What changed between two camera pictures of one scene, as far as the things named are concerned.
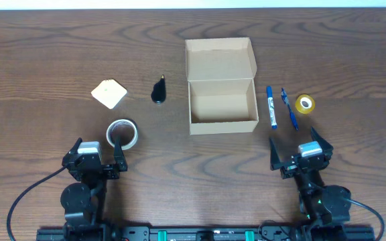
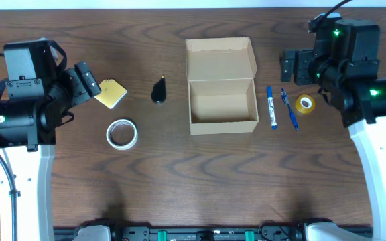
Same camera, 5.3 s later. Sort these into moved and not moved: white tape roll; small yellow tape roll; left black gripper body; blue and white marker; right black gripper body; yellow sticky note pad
Moved: left black gripper body; right black gripper body
Not moved: white tape roll; small yellow tape roll; blue and white marker; yellow sticky note pad
